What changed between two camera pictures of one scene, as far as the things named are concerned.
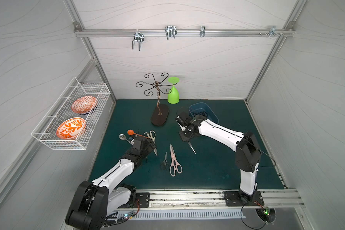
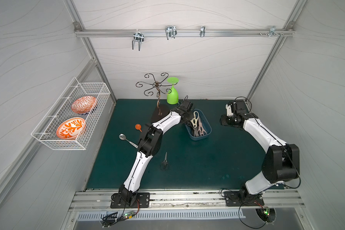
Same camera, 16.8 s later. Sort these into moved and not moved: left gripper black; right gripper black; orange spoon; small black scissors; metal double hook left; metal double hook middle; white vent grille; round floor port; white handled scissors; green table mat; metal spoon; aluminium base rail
Moved: right gripper black; orange spoon; left gripper black; white handled scissors
Not moved: metal spoon; metal double hook left; green table mat; round floor port; metal double hook middle; white vent grille; small black scissors; aluminium base rail
